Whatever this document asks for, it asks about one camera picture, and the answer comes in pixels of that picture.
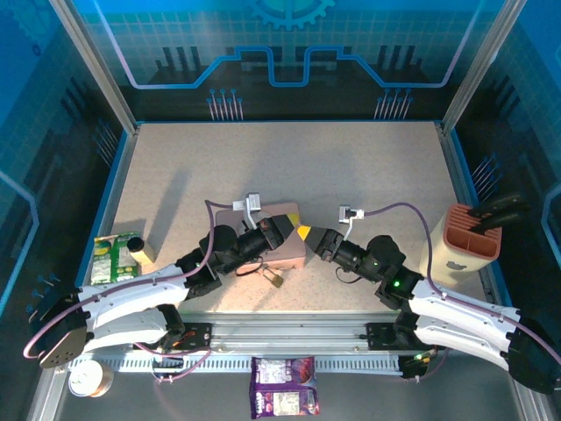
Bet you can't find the pink tin box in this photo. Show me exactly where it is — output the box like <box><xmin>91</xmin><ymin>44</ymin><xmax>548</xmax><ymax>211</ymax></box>
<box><xmin>214</xmin><ymin>200</ymin><xmax>307</xmax><ymax>273</ymax></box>

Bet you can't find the brass padlock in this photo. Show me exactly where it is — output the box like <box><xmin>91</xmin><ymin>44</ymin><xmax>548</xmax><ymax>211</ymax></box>
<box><xmin>261</xmin><ymin>264</ymin><xmax>285</xmax><ymax>289</ymax></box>

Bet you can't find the cream knife block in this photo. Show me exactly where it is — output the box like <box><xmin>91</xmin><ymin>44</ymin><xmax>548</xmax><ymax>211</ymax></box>
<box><xmin>417</xmin><ymin>203</ymin><xmax>504</xmax><ymax>279</ymax></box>

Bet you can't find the cream bottle with black cap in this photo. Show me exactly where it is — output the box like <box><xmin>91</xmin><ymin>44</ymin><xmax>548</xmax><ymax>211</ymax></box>
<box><xmin>126</xmin><ymin>236</ymin><xmax>157</xmax><ymax>267</ymax></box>

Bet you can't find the green snack packet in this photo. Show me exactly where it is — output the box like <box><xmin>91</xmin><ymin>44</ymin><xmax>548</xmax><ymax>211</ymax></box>
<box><xmin>92</xmin><ymin>231</ymin><xmax>143</xmax><ymax>284</ymax></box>

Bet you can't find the purple snack packet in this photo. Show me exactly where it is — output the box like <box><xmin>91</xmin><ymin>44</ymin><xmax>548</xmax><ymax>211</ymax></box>
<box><xmin>248</xmin><ymin>355</ymin><xmax>321</xmax><ymax>420</ymax></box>

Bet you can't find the metal tin can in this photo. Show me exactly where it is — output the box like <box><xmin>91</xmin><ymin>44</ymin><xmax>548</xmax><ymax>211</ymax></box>
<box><xmin>67</xmin><ymin>359</ymin><xmax>116</xmax><ymax>399</ymax></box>

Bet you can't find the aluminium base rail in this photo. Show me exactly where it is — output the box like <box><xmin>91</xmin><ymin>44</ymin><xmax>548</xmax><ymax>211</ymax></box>
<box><xmin>181</xmin><ymin>312</ymin><xmax>405</xmax><ymax>353</ymax></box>

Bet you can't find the white slotted cable duct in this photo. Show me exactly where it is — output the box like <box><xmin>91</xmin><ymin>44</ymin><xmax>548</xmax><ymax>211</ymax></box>
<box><xmin>68</xmin><ymin>353</ymin><xmax>405</xmax><ymax>375</ymax></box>

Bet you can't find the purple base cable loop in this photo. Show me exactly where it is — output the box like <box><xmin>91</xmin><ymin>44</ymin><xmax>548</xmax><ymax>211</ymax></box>
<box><xmin>411</xmin><ymin>345</ymin><xmax>451</xmax><ymax>383</ymax></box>
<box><xmin>133</xmin><ymin>340</ymin><xmax>214</xmax><ymax>385</ymax></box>

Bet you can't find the black handled knife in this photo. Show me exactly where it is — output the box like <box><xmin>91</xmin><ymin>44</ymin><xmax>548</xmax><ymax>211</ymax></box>
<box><xmin>470</xmin><ymin>210</ymin><xmax>534</xmax><ymax>234</ymax></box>
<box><xmin>467</xmin><ymin>190</ymin><xmax>528</xmax><ymax>220</ymax></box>

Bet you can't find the aluminium frame post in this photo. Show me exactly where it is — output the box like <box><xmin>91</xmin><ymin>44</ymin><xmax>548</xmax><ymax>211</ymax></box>
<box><xmin>439</xmin><ymin>0</ymin><xmax>528</xmax><ymax>135</ymax></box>
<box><xmin>46</xmin><ymin>0</ymin><xmax>142</xmax><ymax>135</ymax></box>

